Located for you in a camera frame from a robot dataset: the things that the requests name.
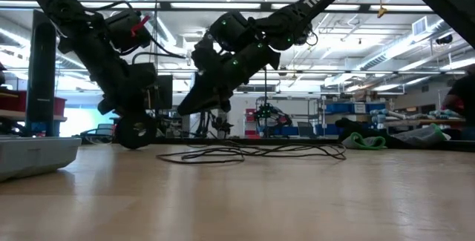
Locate long thin black cord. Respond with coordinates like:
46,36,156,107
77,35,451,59
155,139,348,165

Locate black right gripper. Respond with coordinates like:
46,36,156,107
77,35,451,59
177,42,281,116

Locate wooden workbench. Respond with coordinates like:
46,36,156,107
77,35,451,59
385,119,467,129

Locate white ceiling vent grille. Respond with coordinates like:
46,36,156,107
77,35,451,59
411,16,428,37

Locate black hanging camera with cable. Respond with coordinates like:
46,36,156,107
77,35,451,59
296,22,319,47

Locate short looped black cable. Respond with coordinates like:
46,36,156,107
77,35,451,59
79,127,119,146

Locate red storage bin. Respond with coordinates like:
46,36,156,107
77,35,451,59
0,90,29,113
53,96,68,117

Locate blue storage bin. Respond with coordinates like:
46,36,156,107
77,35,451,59
272,125,298,136
325,102,354,114
365,102,387,113
315,123,341,136

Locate grey plastic tool case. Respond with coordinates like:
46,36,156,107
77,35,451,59
0,135,82,182

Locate person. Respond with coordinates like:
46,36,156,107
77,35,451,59
441,64,475,141

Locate black round cord spool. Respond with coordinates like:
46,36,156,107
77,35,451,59
116,113,157,151

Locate wooden shelf board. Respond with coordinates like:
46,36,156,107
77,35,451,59
0,109,68,123

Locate black monitor screen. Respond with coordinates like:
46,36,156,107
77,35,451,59
148,74,174,110

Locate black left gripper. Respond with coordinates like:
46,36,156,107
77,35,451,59
59,25,151,118

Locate grey chair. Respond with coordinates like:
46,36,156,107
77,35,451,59
296,121,317,138

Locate red drawer box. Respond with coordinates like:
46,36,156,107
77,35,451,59
243,108,261,140

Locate white LED light bar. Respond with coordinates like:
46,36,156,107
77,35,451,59
83,1,161,10
170,2,262,10
370,4,434,13
270,3,361,11

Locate black ceiling speaker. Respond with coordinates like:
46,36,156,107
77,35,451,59
434,33,454,46

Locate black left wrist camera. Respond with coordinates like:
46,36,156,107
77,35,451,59
130,62,159,88

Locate pile of folded cloths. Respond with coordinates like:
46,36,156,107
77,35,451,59
370,108,465,122

